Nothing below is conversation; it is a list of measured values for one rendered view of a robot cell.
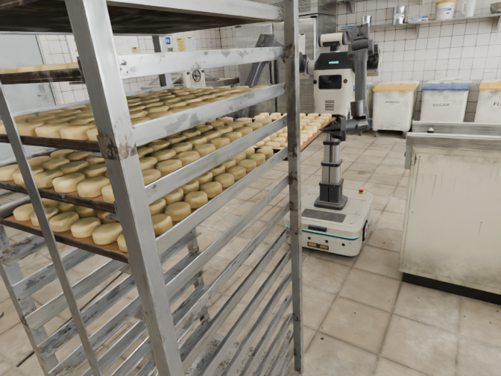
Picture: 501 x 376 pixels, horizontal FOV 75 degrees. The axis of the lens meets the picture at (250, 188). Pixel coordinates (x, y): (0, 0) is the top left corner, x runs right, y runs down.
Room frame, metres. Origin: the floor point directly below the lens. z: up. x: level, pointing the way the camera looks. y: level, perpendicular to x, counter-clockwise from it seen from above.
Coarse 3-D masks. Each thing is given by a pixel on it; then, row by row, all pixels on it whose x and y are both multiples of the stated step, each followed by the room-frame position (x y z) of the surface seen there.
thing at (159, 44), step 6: (156, 42) 1.15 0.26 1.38; (162, 42) 1.15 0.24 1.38; (156, 48) 1.15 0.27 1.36; (162, 48) 1.15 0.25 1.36; (162, 78) 1.15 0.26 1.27; (168, 78) 1.15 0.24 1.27; (162, 84) 1.15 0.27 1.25; (168, 84) 1.15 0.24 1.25; (192, 240) 1.14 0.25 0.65; (192, 246) 1.14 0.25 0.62; (198, 282) 1.14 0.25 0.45
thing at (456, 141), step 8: (408, 136) 1.59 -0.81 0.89; (416, 136) 1.57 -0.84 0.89; (424, 136) 1.56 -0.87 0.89; (432, 136) 1.54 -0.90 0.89; (440, 136) 1.52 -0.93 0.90; (448, 136) 1.50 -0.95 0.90; (456, 136) 1.49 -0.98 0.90; (464, 136) 1.47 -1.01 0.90; (472, 136) 1.46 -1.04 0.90; (480, 136) 1.45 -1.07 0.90; (488, 136) 1.44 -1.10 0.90; (496, 136) 1.43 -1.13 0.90; (408, 144) 1.59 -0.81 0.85; (416, 144) 1.57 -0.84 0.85; (424, 144) 1.55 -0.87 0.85; (432, 144) 1.54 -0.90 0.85; (440, 144) 1.52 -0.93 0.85; (448, 144) 1.50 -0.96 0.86; (456, 144) 1.48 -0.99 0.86; (464, 144) 1.47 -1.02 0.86; (472, 144) 1.45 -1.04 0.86; (480, 144) 1.44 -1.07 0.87; (488, 144) 1.42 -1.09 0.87; (496, 144) 1.41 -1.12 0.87
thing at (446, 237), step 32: (416, 160) 1.56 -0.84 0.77; (448, 160) 1.49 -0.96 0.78; (480, 160) 1.42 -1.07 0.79; (416, 192) 1.55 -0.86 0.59; (448, 192) 1.47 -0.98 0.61; (480, 192) 1.41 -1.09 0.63; (416, 224) 1.54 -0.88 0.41; (448, 224) 1.46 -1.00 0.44; (480, 224) 1.39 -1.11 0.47; (416, 256) 1.53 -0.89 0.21; (448, 256) 1.45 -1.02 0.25; (480, 256) 1.38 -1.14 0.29; (448, 288) 1.46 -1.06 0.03; (480, 288) 1.36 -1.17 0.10
